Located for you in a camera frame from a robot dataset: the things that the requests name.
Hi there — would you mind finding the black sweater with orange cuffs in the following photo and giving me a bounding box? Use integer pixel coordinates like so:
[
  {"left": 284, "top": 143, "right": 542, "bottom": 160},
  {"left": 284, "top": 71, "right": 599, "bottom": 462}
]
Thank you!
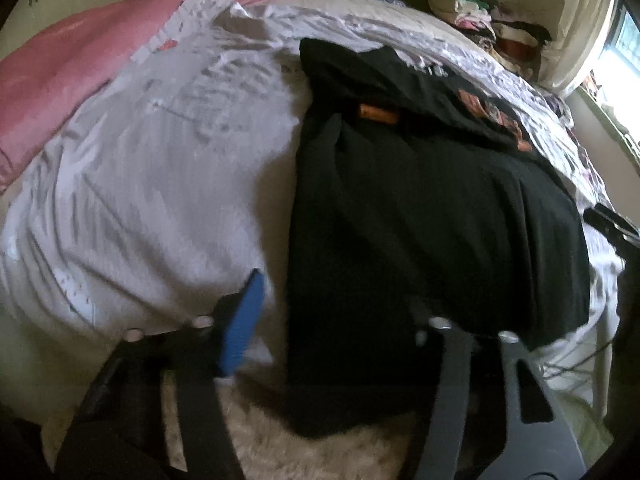
[{"left": 284, "top": 38, "right": 590, "bottom": 437}]

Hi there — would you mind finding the white patterned duvet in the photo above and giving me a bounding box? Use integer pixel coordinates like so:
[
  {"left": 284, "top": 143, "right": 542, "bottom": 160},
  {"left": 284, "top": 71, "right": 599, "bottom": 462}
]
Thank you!
[{"left": 1, "top": 0, "right": 608, "bottom": 422}]

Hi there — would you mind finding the beige fluffy rug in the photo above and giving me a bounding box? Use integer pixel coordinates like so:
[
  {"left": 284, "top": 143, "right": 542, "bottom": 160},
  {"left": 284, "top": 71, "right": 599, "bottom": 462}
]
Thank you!
[{"left": 41, "top": 374, "right": 482, "bottom": 480}]

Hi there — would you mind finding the folded clothes stack by wall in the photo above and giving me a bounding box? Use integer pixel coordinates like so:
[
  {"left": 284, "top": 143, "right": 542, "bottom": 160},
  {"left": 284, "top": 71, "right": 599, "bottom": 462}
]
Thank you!
[{"left": 427, "top": 0, "right": 552, "bottom": 82}]

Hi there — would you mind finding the pink blanket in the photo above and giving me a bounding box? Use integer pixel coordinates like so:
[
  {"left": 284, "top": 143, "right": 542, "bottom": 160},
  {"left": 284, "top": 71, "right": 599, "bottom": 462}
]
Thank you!
[{"left": 1, "top": 0, "right": 268, "bottom": 188}]

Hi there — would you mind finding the window with frame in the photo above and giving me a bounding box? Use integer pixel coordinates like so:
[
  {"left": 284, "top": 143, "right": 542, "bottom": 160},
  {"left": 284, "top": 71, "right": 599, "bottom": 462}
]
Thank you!
[{"left": 578, "top": 0, "right": 639, "bottom": 174}]

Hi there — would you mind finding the cream curtain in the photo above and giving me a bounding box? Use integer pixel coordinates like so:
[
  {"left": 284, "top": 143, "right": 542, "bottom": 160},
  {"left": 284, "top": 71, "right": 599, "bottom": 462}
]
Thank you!
[{"left": 538, "top": 0, "right": 617, "bottom": 98}]

